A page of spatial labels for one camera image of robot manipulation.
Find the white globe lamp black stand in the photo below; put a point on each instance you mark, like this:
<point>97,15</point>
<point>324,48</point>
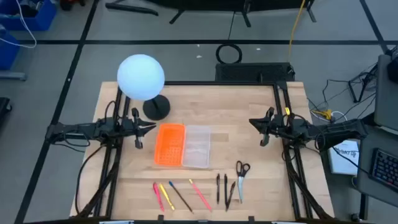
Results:
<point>140,76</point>

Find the orange plastic box lid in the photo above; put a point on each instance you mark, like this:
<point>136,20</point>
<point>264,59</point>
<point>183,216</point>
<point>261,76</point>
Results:
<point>169,144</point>

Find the grey metal bar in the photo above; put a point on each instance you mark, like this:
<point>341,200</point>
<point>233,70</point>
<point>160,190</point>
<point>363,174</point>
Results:
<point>12,76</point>

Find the white booklet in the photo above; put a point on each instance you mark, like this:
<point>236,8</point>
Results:
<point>342,161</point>

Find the yellow pencil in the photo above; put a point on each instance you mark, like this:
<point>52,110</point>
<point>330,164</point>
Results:
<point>167,197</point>

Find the blue-capped pencil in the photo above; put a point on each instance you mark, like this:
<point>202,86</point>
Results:
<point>180,196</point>

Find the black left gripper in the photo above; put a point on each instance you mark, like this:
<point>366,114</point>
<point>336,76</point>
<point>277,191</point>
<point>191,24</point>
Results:
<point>132,129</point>

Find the black backlit keyboard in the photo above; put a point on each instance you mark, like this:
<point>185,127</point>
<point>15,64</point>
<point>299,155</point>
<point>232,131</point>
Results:
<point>385,169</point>

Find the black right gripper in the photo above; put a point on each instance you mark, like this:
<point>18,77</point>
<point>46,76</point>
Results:
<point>278,126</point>

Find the blue storage bin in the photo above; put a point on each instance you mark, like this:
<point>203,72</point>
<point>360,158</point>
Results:
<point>7,53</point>
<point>43,18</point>

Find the black mesh equipment box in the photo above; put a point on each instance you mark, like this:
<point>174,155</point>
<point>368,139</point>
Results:
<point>252,72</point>

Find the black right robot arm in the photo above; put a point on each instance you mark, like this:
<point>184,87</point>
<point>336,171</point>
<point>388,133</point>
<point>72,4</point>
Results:
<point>342,130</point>

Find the clear plastic supply box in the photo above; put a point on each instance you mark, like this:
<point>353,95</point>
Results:
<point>197,146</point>

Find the grey desk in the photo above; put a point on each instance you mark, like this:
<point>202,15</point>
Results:
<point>365,149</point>
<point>387,93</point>

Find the short pink pencil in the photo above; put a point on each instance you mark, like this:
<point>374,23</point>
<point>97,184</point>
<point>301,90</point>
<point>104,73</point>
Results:
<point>158,196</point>

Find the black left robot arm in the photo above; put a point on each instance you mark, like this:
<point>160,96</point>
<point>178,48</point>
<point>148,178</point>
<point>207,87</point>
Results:
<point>81,130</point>

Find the long pink pencil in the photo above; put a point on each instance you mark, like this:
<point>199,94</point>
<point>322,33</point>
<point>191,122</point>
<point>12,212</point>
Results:
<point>200,194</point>

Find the black pen clear barrel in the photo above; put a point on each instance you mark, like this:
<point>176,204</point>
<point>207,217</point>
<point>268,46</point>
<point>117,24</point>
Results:
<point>218,188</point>

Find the black desk device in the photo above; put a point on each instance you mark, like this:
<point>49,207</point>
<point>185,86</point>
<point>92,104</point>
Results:
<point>393,68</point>

